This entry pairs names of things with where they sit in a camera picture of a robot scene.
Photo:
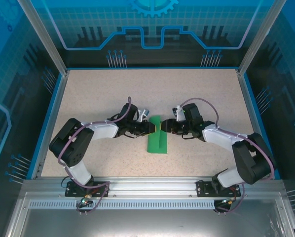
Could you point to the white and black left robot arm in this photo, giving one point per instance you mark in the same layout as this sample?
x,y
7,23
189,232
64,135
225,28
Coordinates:
x,y
103,130

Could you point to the green paper sheet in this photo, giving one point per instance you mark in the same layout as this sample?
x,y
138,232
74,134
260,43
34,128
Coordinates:
x,y
157,145

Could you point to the aluminium side rail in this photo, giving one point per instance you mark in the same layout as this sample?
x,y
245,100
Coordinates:
x,y
51,123

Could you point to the grey metal tray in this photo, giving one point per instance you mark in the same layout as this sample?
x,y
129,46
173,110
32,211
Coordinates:
x,y
150,222

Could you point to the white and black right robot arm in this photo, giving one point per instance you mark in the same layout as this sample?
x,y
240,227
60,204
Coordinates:
x,y
219,138

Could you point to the aluminium frame post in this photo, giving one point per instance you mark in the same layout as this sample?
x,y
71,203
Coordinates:
x,y
44,37
261,37

